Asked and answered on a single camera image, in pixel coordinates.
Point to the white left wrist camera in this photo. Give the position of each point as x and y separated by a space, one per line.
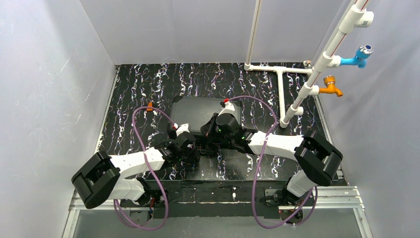
183 128

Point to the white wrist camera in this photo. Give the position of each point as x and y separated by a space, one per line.
183 128
227 107

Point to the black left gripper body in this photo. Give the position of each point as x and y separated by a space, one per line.
190 154

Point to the white pvc pipe frame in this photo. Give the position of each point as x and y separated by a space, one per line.
294 42

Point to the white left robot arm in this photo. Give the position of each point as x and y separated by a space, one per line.
104 177

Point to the black poker set case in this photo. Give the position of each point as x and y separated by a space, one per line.
197 111

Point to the blue plastic tap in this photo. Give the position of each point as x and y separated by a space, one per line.
359 60

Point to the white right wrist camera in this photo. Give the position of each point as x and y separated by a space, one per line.
227 107

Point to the orange plastic tap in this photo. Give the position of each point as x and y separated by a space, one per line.
330 87

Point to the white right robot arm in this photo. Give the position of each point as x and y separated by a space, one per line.
318 158

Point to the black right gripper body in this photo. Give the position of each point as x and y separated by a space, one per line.
210 128

